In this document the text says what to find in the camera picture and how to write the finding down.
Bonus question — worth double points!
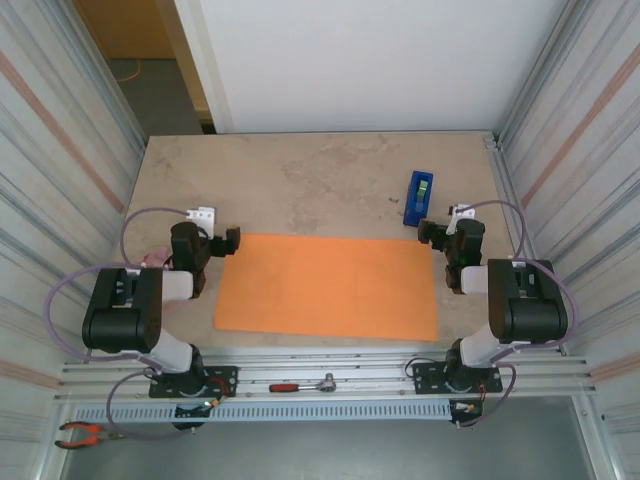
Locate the blue tape dispenser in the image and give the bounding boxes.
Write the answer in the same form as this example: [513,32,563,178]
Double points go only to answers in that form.
[402,170,435,229]

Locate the brown wooden panel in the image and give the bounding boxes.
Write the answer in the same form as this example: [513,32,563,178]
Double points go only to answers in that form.
[73,0,177,61]

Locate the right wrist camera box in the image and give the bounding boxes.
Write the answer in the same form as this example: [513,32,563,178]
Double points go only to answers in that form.
[447,202,474,235]

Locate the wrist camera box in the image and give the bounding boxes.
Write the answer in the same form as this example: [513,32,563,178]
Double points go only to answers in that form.
[447,202,474,235]
[185,205,218,238]

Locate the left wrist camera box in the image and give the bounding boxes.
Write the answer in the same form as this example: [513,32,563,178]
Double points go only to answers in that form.
[185,205,218,238]

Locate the aluminium side rail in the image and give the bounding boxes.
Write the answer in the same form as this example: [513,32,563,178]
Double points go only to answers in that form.
[482,130,569,358]

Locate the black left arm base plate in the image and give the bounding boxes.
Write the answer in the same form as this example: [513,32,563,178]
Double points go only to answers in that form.
[148,365,240,400]

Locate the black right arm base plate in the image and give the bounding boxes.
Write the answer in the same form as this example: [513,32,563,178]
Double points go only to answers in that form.
[412,360,504,397]

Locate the red-handled ratchet wrench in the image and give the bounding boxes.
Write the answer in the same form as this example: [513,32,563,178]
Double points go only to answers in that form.
[269,372,338,394]

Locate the aluminium rail frame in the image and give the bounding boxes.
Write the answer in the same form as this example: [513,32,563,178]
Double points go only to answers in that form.
[54,347,599,404]

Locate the grey slotted cable duct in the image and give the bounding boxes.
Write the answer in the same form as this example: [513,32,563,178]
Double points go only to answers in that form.
[74,401,454,425]

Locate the orange floor cable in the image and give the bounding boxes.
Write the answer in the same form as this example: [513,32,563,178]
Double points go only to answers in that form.
[115,58,144,84]

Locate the orange-handled pliers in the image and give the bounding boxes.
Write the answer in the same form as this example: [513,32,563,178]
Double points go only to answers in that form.
[54,422,126,450]

